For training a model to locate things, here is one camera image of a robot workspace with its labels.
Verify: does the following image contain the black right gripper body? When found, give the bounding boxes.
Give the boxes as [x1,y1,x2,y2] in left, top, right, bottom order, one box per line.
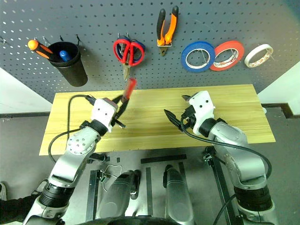
[180,105,196,130]

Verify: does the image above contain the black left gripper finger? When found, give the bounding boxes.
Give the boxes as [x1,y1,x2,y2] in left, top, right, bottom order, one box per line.
[116,99,130,119]
[112,93,127,105]

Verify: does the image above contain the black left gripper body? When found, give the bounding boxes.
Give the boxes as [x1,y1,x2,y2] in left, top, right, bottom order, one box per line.
[111,104,128,129]

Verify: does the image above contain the red handled scissors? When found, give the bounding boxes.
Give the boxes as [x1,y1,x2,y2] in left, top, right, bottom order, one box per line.
[113,38,145,82]

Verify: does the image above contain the orange black pliers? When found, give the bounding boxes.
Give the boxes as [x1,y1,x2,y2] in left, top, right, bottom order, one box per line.
[156,6,180,57]

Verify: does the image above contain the white tape roll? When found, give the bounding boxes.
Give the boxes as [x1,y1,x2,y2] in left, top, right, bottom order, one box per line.
[244,44,274,69]

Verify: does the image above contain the grey pegboard wall panel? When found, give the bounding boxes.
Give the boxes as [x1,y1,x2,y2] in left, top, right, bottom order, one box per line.
[0,0,300,104]

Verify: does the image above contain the blue tape roll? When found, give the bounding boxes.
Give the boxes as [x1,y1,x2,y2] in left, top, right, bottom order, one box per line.
[180,41,216,74]

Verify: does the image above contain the long black floor strip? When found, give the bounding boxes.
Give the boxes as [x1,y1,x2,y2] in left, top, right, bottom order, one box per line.
[140,154,188,165]

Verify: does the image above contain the black cup holder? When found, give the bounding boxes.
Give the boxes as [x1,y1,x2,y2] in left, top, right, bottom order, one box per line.
[48,41,89,88]

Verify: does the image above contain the black table leg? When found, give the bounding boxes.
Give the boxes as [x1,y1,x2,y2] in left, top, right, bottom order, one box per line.
[85,152,111,222]
[203,146,242,225]

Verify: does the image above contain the red tape roll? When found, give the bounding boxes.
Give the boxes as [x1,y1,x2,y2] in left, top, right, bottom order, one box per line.
[209,40,245,72]

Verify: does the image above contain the narrow black floor strip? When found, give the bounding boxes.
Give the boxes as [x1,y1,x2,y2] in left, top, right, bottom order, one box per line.
[145,167,154,216]

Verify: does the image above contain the silver right robot leg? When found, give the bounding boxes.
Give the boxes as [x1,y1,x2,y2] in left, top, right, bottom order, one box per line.
[163,165,195,225]

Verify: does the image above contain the silver robot leg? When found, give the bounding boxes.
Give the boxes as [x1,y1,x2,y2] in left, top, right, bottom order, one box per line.
[96,170,142,221]
[163,165,195,225]

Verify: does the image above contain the silver left robot leg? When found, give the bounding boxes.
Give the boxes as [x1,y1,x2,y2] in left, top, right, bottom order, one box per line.
[96,170,142,221]

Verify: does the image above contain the orange black screwdriver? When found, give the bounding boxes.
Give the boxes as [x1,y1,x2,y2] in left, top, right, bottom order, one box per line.
[27,39,53,60]

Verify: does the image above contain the dark trouser leg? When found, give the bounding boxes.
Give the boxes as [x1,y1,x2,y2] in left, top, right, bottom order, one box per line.
[0,195,38,223]

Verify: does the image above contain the white shoe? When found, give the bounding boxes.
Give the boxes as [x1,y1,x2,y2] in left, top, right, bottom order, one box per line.
[0,181,8,201]

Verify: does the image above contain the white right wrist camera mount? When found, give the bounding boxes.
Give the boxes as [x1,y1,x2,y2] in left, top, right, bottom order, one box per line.
[188,90,216,136]

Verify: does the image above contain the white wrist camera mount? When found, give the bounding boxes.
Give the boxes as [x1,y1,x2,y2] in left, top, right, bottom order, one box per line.
[90,97,118,132]
[188,90,216,136]

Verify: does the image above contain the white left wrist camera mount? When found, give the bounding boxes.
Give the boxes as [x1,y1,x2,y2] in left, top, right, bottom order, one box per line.
[90,97,118,132]

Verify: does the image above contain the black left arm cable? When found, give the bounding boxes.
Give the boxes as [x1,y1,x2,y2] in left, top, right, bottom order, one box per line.
[48,94,97,164]

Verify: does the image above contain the blue handled scissors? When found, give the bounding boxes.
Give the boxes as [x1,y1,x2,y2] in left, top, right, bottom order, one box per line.
[116,34,146,83]

